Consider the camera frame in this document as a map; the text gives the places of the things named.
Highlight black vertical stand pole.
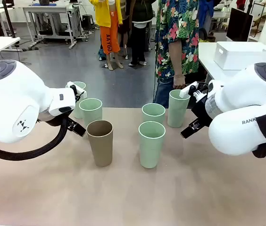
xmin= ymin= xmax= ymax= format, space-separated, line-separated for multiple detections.
xmin=1 ymin=0 xmax=16 ymax=38

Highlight white plastic basket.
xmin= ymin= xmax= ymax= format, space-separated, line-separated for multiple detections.
xmin=213 ymin=41 xmax=266 ymax=71

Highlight large white side table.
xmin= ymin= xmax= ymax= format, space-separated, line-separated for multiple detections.
xmin=198 ymin=41 xmax=266 ymax=83

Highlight person's left hand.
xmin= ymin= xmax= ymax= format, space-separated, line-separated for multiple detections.
xmin=173 ymin=74 xmax=186 ymax=90

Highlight blue hanging garment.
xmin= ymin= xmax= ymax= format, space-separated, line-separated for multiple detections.
xmin=198 ymin=0 xmax=216 ymax=29

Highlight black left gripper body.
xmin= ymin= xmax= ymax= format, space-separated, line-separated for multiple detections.
xmin=40 ymin=109 xmax=77 ymax=131

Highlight person in floral shirt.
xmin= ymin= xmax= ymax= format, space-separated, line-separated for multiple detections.
xmin=155 ymin=0 xmax=200 ymax=108

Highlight black office chair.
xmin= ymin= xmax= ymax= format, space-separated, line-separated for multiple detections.
xmin=198 ymin=28 xmax=209 ymax=43

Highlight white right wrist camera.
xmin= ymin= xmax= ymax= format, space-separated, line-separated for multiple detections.
xmin=179 ymin=81 xmax=207 ymax=101

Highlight person in black clothes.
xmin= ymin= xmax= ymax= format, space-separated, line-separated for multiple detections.
xmin=123 ymin=0 xmax=154 ymax=67

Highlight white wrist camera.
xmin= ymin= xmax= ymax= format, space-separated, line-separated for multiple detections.
xmin=66 ymin=81 xmax=88 ymax=101
xmin=179 ymin=81 xmax=207 ymax=101

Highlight brown plastic cup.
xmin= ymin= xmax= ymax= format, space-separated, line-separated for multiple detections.
xmin=86 ymin=120 xmax=114 ymax=168

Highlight mannequin yellow jacket orange shorts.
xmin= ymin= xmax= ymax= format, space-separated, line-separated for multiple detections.
xmin=88 ymin=0 xmax=125 ymax=71

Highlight light green plastic cup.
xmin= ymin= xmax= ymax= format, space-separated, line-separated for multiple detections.
xmin=72 ymin=81 xmax=87 ymax=120
xmin=79 ymin=98 xmax=103 ymax=128
xmin=138 ymin=121 xmax=166 ymax=169
xmin=141 ymin=103 xmax=166 ymax=126
xmin=167 ymin=89 xmax=191 ymax=129

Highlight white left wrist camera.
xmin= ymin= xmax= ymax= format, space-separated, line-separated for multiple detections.
xmin=66 ymin=81 xmax=88 ymax=101

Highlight black computer monitor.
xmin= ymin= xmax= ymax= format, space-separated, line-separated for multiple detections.
xmin=226 ymin=7 xmax=254 ymax=42

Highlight person's left forearm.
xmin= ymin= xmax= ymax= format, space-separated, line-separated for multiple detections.
xmin=169 ymin=39 xmax=186 ymax=77

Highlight wooden chair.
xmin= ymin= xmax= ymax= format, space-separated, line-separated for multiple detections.
xmin=250 ymin=9 xmax=266 ymax=38

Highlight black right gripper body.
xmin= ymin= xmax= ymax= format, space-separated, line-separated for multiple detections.
xmin=191 ymin=93 xmax=213 ymax=129

